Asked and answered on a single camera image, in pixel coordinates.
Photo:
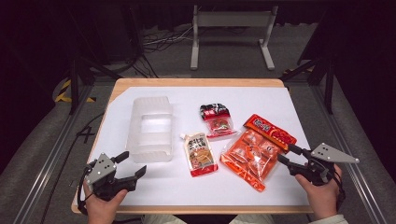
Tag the person's right hand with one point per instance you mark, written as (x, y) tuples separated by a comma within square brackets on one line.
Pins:
[(323, 199)]

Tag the white paper sheet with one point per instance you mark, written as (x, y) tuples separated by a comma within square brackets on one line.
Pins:
[(186, 189)]

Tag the small red black snack packet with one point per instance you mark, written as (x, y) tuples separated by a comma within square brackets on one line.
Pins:
[(218, 123)]

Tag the spouted sauce pouch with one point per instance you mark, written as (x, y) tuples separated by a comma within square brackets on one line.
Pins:
[(199, 155)]

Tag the aluminium floor rail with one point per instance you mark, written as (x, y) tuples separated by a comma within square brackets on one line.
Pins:
[(363, 186), (44, 174)]

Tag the translucent plastic container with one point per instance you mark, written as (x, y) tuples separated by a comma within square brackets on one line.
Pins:
[(149, 149)]

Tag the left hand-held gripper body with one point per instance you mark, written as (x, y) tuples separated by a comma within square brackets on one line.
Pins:
[(99, 169)]

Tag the black metal stand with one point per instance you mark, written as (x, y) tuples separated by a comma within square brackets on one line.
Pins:
[(73, 87), (329, 90)]

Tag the person's left hand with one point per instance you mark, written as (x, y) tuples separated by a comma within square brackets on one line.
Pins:
[(101, 211)]

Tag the yellow black hazard tape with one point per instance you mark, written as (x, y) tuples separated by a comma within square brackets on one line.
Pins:
[(63, 88)]

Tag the large orange snack bag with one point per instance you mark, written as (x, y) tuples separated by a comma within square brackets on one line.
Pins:
[(252, 152)]

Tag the white metal stand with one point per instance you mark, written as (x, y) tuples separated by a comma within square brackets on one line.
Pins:
[(232, 19)]

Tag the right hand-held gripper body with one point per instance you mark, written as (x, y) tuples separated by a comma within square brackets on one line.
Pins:
[(330, 154)]

